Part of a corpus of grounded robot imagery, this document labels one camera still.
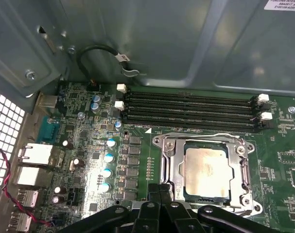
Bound wire locking lever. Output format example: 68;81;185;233
238;155;252;195
161;132;246;146

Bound silver rear port housing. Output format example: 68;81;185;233
6;212;33;233
17;142;65;168
15;188;39;208
12;166;53;188
38;93;58;110

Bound white case wall sticker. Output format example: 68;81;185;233
263;0;295;12

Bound RAM slot white latches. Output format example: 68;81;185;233
114;100;274;122
116;83;270;105

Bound green motherboard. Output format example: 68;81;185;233
35;81;295;233

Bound red black twisted wire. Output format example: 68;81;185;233
0;144;53;227

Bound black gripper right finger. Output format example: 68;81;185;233
160;184;277;233

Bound silver square CPU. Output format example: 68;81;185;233
177;145;236;199

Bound CPU socket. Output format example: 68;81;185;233
152;132;263;217

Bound black looped tagged wire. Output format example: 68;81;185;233
76;45;131;83

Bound teal rear port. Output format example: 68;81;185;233
36;116;61;144

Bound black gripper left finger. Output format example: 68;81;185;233
57;184;161;233

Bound dark grey PC case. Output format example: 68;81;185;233
0;0;295;233

